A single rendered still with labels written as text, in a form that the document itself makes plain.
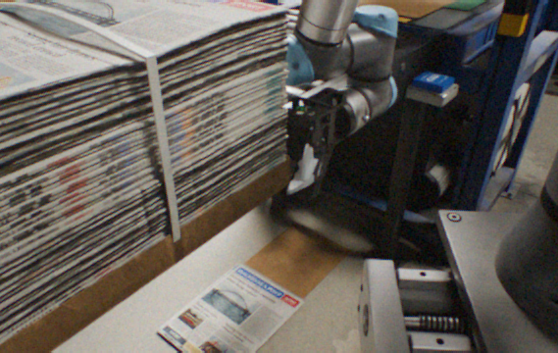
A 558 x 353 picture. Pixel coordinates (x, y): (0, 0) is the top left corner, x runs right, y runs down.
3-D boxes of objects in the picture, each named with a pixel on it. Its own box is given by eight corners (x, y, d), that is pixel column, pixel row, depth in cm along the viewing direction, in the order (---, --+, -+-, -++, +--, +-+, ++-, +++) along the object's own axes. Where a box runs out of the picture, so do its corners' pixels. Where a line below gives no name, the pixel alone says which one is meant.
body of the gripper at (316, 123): (271, 107, 66) (318, 82, 74) (272, 157, 71) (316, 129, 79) (314, 122, 62) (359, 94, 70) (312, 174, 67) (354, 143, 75)
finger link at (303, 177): (285, 162, 57) (298, 128, 64) (285, 200, 60) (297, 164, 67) (310, 165, 56) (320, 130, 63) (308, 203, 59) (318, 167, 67)
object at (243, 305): (224, 385, 122) (224, 383, 121) (156, 330, 137) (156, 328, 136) (304, 304, 146) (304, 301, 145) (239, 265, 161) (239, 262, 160)
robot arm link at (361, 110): (329, 122, 81) (370, 135, 77) (315, 131, 79) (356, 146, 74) (332, 82, 77) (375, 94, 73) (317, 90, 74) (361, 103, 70)
